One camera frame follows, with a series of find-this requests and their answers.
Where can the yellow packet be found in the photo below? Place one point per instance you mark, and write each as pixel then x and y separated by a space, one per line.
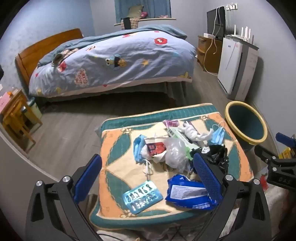
pixel 286 153

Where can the grey-green plush cushion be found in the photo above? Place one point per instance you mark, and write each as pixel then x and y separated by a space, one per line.
pixel 135 11

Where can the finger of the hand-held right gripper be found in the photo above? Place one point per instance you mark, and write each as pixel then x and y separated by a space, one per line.
pixel 283 138
pixel 266 154

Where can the white face mask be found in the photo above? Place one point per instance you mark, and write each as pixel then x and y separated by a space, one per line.
pixel 159 158

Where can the wooden nightstand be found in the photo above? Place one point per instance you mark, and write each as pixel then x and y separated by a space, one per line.
pixel 13 115

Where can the pink plush toy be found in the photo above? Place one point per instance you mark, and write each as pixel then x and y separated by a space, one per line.
pixel 143 14

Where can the black plastic bag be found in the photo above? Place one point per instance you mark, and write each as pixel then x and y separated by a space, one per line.
pixel 217 157

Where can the pale green container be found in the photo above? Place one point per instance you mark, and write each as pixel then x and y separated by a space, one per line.
pixel 34 109

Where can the white router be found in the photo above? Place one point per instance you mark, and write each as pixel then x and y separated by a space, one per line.
pixel 245 39

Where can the wooden bed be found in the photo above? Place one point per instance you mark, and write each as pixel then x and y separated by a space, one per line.
pixel 46 44

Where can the small pink toy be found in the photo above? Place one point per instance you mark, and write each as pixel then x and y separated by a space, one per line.
pixel 163 16

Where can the printed blue duvet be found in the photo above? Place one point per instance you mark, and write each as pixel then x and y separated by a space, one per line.
pixel 129 48

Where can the white air purifier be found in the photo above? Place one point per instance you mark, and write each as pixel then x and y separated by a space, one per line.
pixel 231 67

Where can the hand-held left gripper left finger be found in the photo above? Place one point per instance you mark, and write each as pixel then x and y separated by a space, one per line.
pixel 89 178

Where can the blue face mask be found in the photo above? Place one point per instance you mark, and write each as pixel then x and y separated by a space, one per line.
pixel 138 148
pixel 218 136

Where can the green and white box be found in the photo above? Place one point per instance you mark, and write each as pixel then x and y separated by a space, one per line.
pixel 178 134

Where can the blue blister tray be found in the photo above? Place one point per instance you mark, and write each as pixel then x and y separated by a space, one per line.
pixel 141 197

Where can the wooden cabinet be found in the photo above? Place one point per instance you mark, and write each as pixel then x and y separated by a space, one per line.
pixel 209 58

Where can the black monitor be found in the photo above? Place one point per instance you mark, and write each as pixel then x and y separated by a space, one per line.
pixel 211 20

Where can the clear plastic bag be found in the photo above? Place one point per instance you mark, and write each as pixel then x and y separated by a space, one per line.
pixel 174 153

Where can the window sill shelf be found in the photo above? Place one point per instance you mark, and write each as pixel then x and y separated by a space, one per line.
pixel 161 19

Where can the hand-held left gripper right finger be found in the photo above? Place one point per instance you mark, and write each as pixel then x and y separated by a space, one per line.
pixel 208 176

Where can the purple packet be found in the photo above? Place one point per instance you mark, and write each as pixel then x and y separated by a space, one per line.
pixel 170 123

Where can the white crumpled tissue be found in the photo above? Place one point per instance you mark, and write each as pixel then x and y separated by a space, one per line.
pixel 190 133

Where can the white wall hooks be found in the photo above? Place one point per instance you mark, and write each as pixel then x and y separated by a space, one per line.
pixel 231 6

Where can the white paper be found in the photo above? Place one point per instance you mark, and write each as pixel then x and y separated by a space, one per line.
pixel 157 138

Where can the yellow-rimmed teal bin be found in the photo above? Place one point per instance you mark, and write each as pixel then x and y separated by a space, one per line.
pixel 245 122

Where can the patterned cushion table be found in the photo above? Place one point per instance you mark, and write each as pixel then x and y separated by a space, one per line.
pixel 120 148

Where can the blue curtain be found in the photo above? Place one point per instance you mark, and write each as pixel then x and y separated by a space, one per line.
pixel 152 7

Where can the blue wet wipes packet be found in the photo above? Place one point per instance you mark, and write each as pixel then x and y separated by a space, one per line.
pixel 185 192

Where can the red snack packet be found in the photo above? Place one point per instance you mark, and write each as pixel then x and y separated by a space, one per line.
pixel 155 148

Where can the checked bag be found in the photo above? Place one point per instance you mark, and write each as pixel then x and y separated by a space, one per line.
pixel 130 23

